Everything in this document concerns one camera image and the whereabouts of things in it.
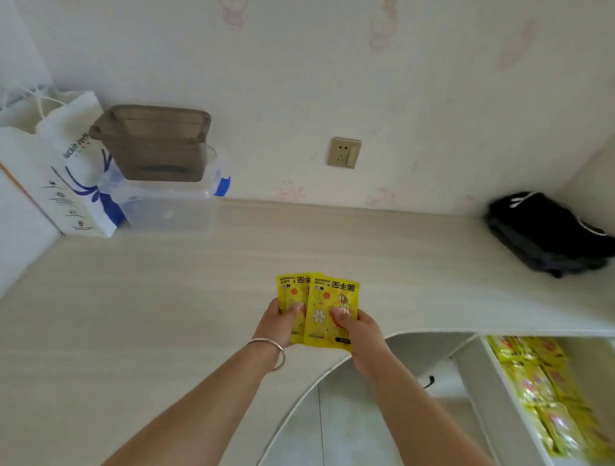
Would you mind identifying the grey folded garment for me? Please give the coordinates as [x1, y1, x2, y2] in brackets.
[485, 218, 611, 279]

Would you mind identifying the person's left forearm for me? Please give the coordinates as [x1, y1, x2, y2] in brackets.
[103, 343, 284, 466]

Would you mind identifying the brown translucent plastic box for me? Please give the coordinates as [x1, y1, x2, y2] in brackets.
[88, 104, 212, 183]

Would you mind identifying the person's right hand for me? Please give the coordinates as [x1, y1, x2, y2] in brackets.
[329, 307, 393, 378]

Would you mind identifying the metal bangle bracelet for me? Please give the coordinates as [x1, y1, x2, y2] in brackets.
[245, 337, 287, 373]

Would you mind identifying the person's right forearm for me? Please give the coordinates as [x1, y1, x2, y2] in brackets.
[367, 354, 496, 466]

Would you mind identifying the person's left hand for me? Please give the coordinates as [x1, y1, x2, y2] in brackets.
[252, 298, 306, 349]

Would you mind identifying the white blue-deer paper bag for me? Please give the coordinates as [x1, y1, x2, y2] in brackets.
[0, 84, 128, 239]

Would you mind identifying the beige wall socket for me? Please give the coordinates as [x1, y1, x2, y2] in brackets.
[327, 136, 363, 170]

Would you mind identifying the white charging cable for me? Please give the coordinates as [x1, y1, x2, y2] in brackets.
[509, 191, 611, 237]

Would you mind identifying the clear blue-latch storage box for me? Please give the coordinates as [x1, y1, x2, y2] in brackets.
[98, 143, 231, 234]

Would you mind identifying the black folded garment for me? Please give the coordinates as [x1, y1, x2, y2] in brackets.
[488, 191, 615, 262]

